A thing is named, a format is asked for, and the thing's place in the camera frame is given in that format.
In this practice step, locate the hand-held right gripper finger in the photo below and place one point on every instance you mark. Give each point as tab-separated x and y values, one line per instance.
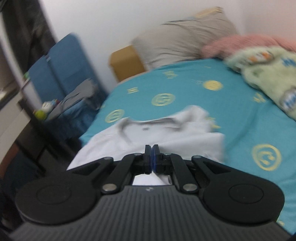
150	160
155	160

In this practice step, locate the white shirt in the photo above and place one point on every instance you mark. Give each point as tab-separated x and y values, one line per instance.
161	136

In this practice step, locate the teal printed bed sheet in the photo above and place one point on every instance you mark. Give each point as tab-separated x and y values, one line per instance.
185	92

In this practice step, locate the grey cloth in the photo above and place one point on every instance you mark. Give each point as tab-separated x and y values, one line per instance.
78	92

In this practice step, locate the yellow headboard cushion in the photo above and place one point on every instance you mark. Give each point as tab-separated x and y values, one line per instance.
124	62

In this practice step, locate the white toy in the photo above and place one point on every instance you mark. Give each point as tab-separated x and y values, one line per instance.
49	106

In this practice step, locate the yellow-green toy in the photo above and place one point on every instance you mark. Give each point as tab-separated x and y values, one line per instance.
39	114

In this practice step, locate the grey pillow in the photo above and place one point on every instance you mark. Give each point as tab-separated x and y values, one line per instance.
180	39

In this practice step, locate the blue covered chair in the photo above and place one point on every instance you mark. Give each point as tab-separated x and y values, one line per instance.
69	60
38	78

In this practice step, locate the green cartoon blanket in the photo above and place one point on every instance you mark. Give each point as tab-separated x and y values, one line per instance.
266	69

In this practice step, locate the pink fluffy blanket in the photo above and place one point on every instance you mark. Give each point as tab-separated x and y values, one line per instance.
242	41

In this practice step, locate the dark barred window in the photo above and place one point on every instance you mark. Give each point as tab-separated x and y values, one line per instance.
30	27

